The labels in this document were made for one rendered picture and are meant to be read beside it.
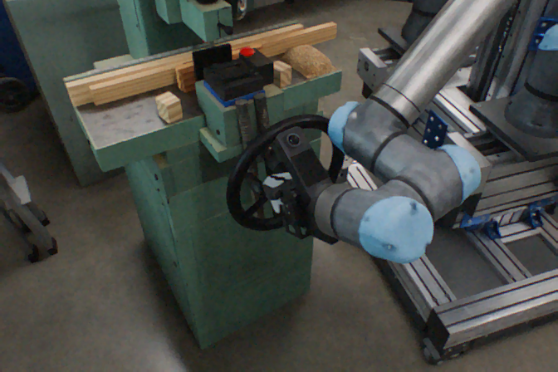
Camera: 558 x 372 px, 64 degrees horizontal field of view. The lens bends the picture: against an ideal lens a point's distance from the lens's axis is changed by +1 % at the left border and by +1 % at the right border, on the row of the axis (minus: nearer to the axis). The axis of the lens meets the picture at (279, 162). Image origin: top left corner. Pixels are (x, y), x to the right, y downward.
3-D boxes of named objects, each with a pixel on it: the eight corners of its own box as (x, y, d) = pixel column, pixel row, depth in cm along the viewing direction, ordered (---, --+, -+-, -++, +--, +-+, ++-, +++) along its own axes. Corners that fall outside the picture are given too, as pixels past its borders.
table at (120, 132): (115, 203, 83) (107, 178, 79) (77, 122, 103) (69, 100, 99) (365, 108, 107) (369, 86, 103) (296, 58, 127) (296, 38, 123)
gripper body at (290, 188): (281, 232, 74) (320, 252, 63) (268, 183, 72) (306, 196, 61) (319, 214, 77) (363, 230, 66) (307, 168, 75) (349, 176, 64)
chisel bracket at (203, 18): (207, 49, 99) (202, 12, 94) (182, 27, 108) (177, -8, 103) (236, 41, 102) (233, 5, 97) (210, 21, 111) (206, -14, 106)
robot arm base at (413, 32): (432, 24, 150) (439, -6, 144) (459, 42, 140) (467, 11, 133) (392, 30, 147) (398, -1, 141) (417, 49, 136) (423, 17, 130)
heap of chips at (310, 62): (308, 79, 106) (309, 65, 103) (277, 56, 115) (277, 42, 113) (338, 70, 109) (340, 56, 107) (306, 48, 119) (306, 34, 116)
